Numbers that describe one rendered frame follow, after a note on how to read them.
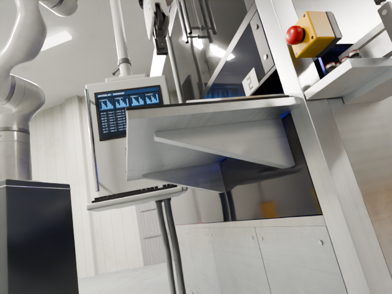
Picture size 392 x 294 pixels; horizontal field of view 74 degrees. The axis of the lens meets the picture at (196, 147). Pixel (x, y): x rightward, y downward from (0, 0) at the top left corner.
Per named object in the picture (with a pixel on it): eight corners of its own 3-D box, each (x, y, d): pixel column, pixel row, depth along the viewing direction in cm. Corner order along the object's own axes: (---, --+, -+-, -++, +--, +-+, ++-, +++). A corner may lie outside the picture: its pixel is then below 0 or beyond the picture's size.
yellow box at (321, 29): (319, 58, 63) (311, 33, 64) (343, 38, 56) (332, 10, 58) (294, 59, 60) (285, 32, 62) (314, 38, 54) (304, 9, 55)
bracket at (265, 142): (289, 167, 69) (275, 122, 72) (295, 165, 66) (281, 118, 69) (162, 189, 59) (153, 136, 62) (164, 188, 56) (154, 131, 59)
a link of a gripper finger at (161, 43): (165, 23, 68) (170, 45, 66) (164, 32, 71) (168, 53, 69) (153, 23, 67) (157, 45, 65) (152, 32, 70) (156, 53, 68)
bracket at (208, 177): (223, 192, 115) (216, 164, 118) (226, 191, 112) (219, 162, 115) (146, 206, 105) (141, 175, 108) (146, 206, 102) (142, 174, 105)
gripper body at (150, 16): (167, -18, 70) (174, 17, 67) (162, 11, 79) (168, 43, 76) (139, -19, 67) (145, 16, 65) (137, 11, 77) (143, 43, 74)
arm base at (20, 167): (-44, 195, 78) (-42, 137, 83) (14, 196, 96) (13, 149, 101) (7, 181, 74) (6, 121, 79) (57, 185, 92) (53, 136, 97)
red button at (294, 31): (300, 48, 60) (295, 34, 61) (311, 37, 56) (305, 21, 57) (286, 49, 58) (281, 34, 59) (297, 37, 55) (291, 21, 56)
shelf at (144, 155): (226, 165, 128) (225, 161, 129) (328, 101, 64) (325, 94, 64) (126, 181, 114) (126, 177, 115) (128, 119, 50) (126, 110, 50)
